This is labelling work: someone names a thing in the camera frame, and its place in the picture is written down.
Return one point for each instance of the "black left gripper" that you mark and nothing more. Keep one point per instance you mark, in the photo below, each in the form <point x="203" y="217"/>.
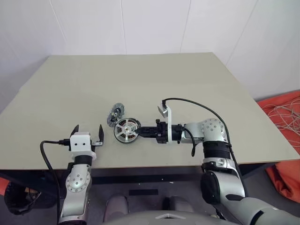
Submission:
<point x="94" y="144"/>

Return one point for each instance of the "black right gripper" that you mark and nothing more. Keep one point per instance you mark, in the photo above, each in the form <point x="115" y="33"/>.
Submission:
<point x="161" y="132"/>

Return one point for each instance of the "spoked motor with copper windings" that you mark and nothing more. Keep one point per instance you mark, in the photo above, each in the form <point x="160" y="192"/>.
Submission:
<point x="125" y="133"/>

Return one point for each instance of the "round silver motor cover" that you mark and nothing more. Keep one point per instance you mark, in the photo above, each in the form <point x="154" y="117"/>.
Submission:
<point x="115" y="113"/>

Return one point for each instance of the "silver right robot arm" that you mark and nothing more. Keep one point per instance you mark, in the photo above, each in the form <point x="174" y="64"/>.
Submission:
<point x="212" y="129"/>

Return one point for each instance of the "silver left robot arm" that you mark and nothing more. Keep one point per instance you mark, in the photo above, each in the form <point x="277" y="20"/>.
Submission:
<point x="77" y="181"/>

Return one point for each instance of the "dark rounded grey shape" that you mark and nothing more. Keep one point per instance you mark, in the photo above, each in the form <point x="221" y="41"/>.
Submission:
<point x="116" y="207"/>

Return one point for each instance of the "grey robot torso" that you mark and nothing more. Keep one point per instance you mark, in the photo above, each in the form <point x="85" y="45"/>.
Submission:
<point x="164" y="219"/>

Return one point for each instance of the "black bag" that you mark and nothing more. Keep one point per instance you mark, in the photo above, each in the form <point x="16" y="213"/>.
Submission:
<point x="21" y="199"/>

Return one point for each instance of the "orange fabric piece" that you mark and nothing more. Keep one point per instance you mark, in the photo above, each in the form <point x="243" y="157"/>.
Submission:
<point x="3" y="185"/>

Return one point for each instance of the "orange beanbag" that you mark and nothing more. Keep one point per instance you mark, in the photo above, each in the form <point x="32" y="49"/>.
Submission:
<point x="286" y="110"/>

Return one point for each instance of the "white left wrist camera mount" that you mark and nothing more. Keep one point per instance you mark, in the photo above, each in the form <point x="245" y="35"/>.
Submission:
<point x="80" y="143"/>

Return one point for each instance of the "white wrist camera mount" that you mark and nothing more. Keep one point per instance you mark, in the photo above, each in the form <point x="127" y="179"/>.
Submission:
<point x="169" y="122"/>
<point x="80" y="143"/>

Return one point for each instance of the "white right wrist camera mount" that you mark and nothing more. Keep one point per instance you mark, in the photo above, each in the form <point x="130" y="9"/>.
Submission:
<point x="169" y="122"/>

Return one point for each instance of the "black table frame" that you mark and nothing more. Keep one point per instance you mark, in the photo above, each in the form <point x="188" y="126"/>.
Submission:
<point x="140" y="174"/>

